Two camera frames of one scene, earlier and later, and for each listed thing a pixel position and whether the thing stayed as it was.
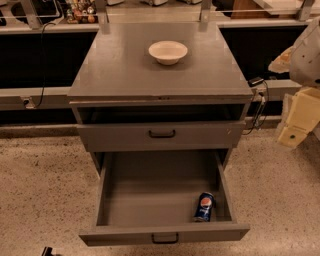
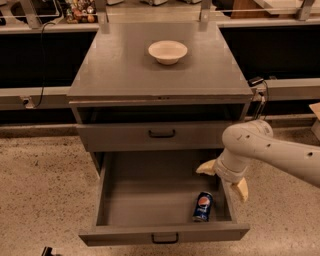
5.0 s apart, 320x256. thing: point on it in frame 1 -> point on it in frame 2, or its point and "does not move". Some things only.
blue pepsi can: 204,206 does not move
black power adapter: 255,81 does not move
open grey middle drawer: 148,197 does not move
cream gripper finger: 283,62 -> 230,170
